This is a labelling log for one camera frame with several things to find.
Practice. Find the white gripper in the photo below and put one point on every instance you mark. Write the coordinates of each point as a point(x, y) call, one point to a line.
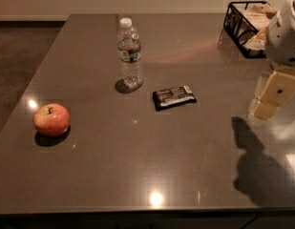
point(284, 38)

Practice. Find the clear plastic water bottle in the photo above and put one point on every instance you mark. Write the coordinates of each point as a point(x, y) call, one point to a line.
point(129, 53)

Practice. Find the napkins in basket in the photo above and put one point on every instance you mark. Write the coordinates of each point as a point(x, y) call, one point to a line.
point(259, 15)

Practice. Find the black snack bar wrapper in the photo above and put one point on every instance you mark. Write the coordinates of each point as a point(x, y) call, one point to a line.
point(173, 97)

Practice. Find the red apple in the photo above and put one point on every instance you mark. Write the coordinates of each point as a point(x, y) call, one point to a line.
point(52, 120)

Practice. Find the black wire basket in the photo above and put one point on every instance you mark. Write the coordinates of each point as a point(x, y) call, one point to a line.
point(240, 29)

